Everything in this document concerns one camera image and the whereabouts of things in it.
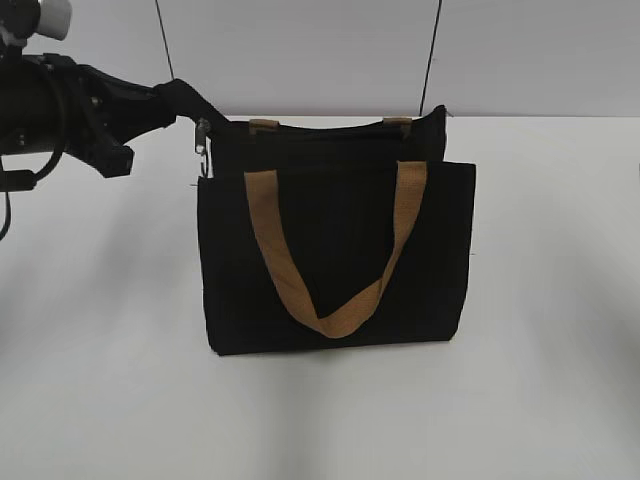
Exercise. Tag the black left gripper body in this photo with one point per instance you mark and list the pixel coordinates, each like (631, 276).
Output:
(79, 86)

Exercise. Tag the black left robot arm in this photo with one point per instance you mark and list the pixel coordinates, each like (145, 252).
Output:
(21, 87)

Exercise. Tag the tan front bag handle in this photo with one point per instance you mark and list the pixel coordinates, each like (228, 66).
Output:
(262, 192)

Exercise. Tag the black tote bag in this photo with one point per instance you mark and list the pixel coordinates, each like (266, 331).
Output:
(336, 200)

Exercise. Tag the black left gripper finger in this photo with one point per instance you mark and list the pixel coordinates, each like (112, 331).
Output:
(130, 110)
(110, 158)

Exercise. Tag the metal zipper pull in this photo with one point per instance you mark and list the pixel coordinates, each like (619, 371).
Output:
(202, 129)

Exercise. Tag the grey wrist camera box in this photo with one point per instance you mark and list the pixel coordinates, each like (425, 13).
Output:
(21, 19)

